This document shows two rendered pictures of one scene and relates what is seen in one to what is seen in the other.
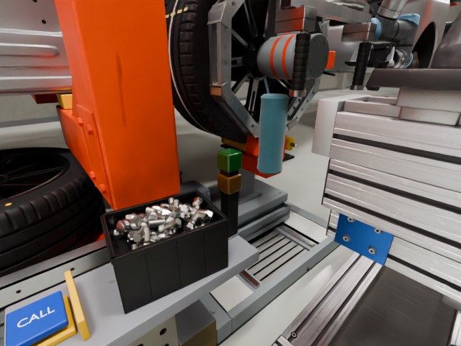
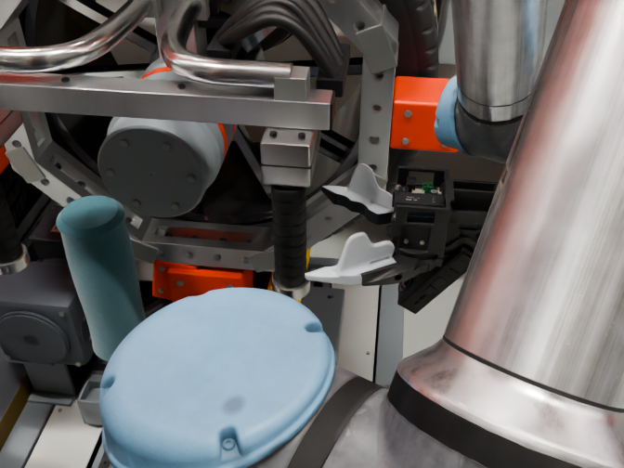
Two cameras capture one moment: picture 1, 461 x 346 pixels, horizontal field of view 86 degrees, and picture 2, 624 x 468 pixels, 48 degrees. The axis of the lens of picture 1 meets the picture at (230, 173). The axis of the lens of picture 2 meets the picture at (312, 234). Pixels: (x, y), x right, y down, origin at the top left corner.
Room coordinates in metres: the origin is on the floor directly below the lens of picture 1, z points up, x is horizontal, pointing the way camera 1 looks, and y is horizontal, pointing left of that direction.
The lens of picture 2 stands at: (0.52, -0.88, 1.30)
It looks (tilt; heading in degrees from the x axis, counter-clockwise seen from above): 39 degrees down; 47
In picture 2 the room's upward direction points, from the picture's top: straight up
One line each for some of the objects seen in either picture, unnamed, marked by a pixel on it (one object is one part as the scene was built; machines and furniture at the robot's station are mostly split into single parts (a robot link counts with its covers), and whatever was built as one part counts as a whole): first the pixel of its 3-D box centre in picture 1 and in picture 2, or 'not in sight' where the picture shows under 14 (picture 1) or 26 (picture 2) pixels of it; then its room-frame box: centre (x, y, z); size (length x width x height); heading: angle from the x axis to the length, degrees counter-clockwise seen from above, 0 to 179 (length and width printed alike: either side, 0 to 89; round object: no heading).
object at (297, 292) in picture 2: (361, 65); (290, 235); (0.91, -0.44, 0.83); 0.04 x 0.04 x 0.16
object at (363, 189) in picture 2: (355, 57); (361, 187); (1.00, -0.46, 0.85); 0.09 x 0.03 x 0.06; 94
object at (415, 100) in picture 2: (322, 60); (426, 114); (1.18, -0.40, 0.85); 0.09 x 0.08 x 0.07; 130
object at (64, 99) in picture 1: (81, 99); not in sight; (0.96, 0.56, 0.71); 0.14 x 0.14 x 0.05; 40
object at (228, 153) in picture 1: (229, 160); not in sight; (0.48, 0.00, 0.64); 0.04 x 0.04 x 0.04; 40
